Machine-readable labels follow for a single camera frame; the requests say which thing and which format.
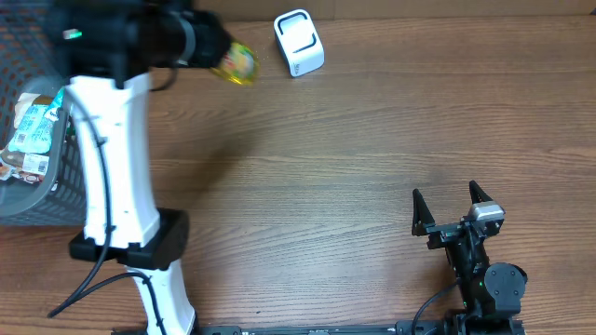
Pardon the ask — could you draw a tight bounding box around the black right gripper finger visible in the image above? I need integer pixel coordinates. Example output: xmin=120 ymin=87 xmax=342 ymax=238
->
xmin=468 ymin=181 xmax=493 ymax=204
xmin=412 ymin=189 xmax=435 ymax=236

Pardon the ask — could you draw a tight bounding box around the yellow drink bottle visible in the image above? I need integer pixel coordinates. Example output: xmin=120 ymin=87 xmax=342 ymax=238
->
xmin=210 ymin=41 xmax=259 ymax=86

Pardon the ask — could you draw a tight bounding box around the teal tissue pack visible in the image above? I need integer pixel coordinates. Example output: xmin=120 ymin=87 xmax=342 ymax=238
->
xmin=45 ymin=87 xmax=64 ymax=122

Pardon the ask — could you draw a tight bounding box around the teal wet wipes pack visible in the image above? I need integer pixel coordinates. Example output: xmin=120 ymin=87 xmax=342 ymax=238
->
xmin=8 ymin=104 xmax=56 ymax=154

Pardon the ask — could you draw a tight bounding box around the beige brown snack bag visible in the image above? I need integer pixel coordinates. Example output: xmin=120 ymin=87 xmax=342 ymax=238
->
xmin=1 ymin=93 xmax=53 ymax=184

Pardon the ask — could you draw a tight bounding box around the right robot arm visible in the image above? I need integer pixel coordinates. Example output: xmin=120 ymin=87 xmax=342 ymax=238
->
xmin=409 ymin=181 xmax=528 ymax=335

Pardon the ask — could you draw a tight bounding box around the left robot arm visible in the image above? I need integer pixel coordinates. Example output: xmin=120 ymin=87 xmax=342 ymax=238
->
xmin=45 ymin=1 xmax=232 ymax=334

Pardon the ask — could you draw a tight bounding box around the white barcode scanner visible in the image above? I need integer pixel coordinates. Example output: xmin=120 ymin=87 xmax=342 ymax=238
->
xmin=274 ymin=8 xmax=325 ymax=77

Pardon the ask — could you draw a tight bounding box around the dark grey plastic basket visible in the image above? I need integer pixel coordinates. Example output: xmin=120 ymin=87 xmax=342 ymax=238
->
xmin=1 ymin=1 xmax=87 ymax=226

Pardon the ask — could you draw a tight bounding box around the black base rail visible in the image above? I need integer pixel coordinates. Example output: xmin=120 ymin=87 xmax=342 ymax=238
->
xmin=111 ymin=321 xmax=527 ymax=335

